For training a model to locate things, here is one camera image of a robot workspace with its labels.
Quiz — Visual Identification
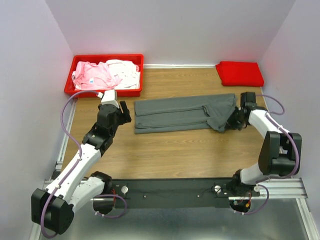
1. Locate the dark grey t shirt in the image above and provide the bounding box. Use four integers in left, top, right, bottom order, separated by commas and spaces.
134, 93, 237, 134

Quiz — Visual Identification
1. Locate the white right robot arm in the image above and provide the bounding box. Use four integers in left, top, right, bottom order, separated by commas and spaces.
223, 92, 302, 196

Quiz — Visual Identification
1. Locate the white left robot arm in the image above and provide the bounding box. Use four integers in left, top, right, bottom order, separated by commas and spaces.
31, 101, 132, 239

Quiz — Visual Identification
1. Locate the pink t shirt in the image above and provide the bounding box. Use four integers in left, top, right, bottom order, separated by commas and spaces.
71, 61, 122, 91

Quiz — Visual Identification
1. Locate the white t shirt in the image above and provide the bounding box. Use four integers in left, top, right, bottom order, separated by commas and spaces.
106, 59, 141, 90

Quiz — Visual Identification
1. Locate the folded red t shirt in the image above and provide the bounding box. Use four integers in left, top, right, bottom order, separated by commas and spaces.
215, 61, 265, 87

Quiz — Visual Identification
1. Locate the red plastic bin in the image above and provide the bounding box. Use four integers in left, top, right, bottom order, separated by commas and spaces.
64, 53, 144, 97

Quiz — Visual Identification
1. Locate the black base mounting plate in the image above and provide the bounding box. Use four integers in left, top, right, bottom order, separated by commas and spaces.
82, 176, 261, 210

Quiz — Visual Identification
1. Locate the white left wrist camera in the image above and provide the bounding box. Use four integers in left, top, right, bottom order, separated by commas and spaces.
97, 89, 119, 108

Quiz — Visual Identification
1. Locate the aluminium frame rail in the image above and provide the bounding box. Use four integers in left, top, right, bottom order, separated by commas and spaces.
29, 99, 312, 240

